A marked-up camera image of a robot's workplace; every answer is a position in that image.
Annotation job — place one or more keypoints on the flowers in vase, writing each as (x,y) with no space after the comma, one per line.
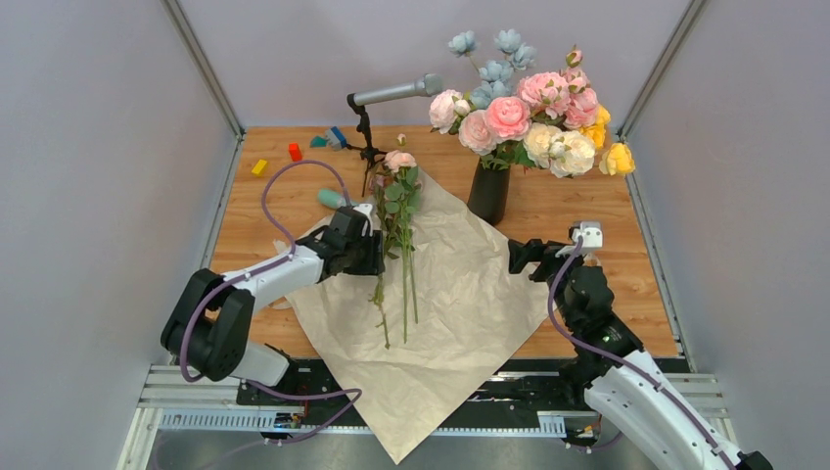
(550,120)

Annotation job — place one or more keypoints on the black microphone tripod stand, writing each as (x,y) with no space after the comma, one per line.
(369,153)

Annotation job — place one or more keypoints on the teal toy microphone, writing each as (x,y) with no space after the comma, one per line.
(331,199)

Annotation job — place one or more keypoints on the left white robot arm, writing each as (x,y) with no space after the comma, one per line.
(209,328)

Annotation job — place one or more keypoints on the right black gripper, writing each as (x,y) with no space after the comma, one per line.
(533,252)

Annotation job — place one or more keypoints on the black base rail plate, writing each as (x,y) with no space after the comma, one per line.
(511,399)

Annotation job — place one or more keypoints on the red block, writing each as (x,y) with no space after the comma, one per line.
(295,152)

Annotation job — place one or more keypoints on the silver microphone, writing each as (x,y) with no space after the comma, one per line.
(428,85)

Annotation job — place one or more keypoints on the black vase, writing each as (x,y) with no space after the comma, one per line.
(489,193)

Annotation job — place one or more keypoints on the teal block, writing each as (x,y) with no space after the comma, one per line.
(318,142)

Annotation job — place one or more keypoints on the yellow block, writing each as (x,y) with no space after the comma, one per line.
(259,168)

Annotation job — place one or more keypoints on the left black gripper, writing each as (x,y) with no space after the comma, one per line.
(375,263)

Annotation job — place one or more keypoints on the peach paper bouquet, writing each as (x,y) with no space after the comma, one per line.
(416,364)

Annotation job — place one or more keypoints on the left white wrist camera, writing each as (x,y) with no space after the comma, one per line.
(368,210)

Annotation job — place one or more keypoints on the flower stems bunch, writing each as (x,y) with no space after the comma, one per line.
(396,187)

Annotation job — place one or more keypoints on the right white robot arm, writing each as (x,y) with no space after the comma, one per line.
(613,374)

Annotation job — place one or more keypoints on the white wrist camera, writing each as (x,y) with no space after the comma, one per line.
(368,210)
(586,238)

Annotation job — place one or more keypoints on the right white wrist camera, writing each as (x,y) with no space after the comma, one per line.
(586,238)

